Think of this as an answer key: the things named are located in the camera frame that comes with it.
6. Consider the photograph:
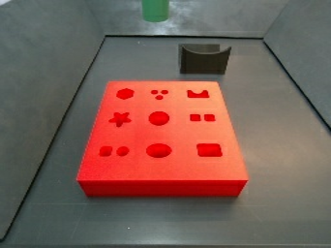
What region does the red shape sorting block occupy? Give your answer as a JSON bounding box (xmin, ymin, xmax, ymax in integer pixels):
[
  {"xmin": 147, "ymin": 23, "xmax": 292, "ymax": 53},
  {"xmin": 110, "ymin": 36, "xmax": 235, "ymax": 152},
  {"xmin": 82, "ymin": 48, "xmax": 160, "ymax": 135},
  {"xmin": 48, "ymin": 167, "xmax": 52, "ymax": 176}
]
[{"xmin": 76, "ymin": 81, "xmax": 248, "ymax": 197}]

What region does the dark grey curved holder block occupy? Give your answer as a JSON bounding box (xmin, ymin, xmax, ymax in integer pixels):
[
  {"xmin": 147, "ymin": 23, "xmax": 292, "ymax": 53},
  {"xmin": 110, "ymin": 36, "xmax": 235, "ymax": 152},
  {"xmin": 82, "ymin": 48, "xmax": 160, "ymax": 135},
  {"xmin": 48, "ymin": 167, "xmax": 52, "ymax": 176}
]
[{"xmin": 179, "ymin": 44, "xmax": 231, "ymax": 75}]

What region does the green round cylinder peg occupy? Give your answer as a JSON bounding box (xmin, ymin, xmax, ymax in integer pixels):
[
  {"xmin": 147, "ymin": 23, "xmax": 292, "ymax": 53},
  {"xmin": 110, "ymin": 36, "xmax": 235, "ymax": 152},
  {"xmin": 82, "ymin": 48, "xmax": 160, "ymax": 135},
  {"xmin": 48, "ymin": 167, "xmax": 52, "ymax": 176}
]
[{"xmin": 142, "ymin": 0, "xmax": 169, "ymax": 22}]

